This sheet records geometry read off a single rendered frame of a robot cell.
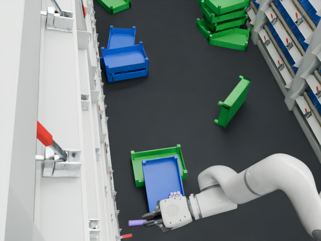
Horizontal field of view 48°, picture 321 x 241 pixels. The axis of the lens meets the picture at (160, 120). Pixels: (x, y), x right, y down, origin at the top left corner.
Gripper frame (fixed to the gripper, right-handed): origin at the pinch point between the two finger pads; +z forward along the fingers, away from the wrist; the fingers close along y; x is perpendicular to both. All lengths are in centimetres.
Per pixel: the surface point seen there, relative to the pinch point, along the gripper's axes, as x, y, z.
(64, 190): -87, 30, -4
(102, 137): -31.9, -17.0, 4.8
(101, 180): -48.2, 7.4, 2.4
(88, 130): -67, 7, -1
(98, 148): -50, 0, 2
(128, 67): 54, -134, 1
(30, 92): -109, 37, -11
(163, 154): 66, -66, -7
